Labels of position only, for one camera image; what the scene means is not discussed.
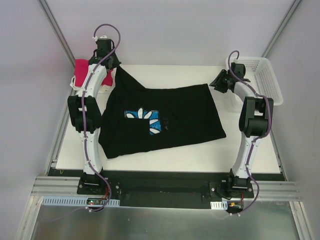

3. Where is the black daisy print t-shirt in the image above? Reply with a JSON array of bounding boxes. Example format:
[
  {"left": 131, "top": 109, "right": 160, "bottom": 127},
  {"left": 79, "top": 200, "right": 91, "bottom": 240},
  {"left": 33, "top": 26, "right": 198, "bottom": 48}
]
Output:
[{"left": 98, "top": 67, "right": 227, "bottom": 159}]

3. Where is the white cable duct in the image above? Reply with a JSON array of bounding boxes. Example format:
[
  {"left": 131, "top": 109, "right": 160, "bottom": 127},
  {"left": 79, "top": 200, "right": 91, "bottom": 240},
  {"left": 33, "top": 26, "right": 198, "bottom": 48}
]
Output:
[
  {"left": 42, "top": 196, "right": 120, "bottom": 208},
  {"left": 210, "top": 201, "right": 228, "bottom": 211}
]

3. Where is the pink folded t-shirt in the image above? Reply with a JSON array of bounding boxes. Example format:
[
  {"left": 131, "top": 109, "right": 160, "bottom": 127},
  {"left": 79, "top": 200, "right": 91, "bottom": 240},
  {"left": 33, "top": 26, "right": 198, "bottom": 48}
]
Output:
[{"left": 70, "top": 59, "right": 114, "bottom": 91}]

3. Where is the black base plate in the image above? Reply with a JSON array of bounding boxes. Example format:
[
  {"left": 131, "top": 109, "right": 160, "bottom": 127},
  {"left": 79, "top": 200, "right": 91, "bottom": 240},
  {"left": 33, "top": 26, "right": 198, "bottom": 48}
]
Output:
[{"left": 77, "top": 170, "right": 254, "bottom": 209}]

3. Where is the white plastic basket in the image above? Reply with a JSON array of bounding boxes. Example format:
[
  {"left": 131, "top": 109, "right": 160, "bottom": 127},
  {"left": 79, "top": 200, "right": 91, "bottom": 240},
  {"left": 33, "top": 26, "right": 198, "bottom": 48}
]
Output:
[{"left": 230, "top": 56, "right": 284, "bottom": 106}]

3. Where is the right white cable duct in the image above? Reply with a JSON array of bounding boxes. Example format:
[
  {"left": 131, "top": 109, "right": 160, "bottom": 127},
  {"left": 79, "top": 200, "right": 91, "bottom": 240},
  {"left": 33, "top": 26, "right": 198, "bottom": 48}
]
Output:
[{"left": 210, "top": 201, "right": 228, "bottom": 211}]

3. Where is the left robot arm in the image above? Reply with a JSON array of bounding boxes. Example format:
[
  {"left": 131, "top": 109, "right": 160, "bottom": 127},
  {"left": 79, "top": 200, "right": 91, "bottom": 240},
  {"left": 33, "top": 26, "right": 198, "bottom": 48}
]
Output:
[{"left": 67, "top": 35, "right": 119, "bottom": 195}]

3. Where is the white folded t-shirt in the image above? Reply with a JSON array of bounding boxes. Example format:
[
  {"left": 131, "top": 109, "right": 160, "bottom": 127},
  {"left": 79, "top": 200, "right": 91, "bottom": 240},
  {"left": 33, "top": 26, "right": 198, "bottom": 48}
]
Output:
[{"left": 70, "top": 69, "right": 116, "bottom": 94}]

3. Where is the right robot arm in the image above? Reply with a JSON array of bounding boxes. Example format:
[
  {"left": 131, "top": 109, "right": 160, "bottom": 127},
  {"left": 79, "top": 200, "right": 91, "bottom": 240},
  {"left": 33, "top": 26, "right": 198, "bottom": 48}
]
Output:
[{"left": 210, "top": 62, "right": 274, "bottom": 200}]

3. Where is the left white cable duct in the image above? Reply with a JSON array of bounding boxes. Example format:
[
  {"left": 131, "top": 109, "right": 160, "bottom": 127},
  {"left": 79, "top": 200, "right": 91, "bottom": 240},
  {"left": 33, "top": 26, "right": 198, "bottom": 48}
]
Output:
[{"left": 42, "top": 196, "right": 120, "bottom": 208}]

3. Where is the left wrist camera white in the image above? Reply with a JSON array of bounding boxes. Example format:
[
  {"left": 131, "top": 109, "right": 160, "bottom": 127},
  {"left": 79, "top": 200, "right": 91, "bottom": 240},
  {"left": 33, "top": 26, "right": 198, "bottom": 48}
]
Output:
[{"left": 93, "top": 35, "right": 108, "bottom": 42}]

